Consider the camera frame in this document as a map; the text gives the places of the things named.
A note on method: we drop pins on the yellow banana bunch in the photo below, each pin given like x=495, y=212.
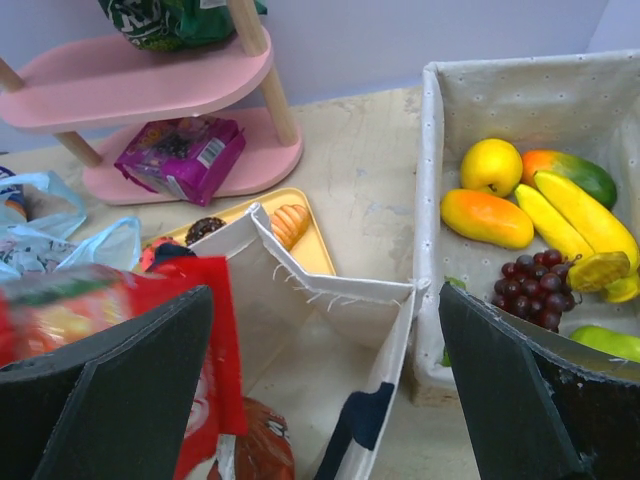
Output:
x=603, y=252

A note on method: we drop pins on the purple grape bunch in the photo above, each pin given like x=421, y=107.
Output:
x=535, y=288

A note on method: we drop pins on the red snack packet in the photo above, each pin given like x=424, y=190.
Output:
x=42, y=313

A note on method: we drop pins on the purple snack packet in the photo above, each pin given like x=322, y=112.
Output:
x=186, y=158

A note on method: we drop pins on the light blue plastic bag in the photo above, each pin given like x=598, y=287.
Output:
x=42, y=245

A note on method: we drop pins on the chocolate donut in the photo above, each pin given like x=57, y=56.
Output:
x=202, y=228

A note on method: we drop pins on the beige canvas tote bag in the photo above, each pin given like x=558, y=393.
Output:
x=326, y=352

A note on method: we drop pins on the green fruit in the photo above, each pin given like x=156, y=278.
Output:
x=608, y=341

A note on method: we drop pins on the red green mango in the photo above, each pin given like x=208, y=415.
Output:
x=592, y=178

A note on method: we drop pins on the pink three-tier shelf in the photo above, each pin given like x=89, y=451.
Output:
x=93, y=95

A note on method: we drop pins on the long baguette bread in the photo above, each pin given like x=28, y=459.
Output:
x=289, y=223

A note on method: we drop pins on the wicker basket with liner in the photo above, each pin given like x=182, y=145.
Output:
x=586, y=105

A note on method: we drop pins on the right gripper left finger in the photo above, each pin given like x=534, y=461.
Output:
x=114, y=405

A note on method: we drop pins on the red-brown chip bag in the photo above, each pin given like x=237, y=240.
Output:
x=263, y=453

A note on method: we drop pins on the yellow plastic tray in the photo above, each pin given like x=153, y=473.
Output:
x=273, y=235

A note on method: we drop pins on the orange yellow mango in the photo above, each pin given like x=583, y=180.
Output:
x=486, y=218

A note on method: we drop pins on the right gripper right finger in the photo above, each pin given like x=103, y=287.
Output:
x=538, y=405

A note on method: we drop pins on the green snack packet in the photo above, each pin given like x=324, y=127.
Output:
x=170, y=25

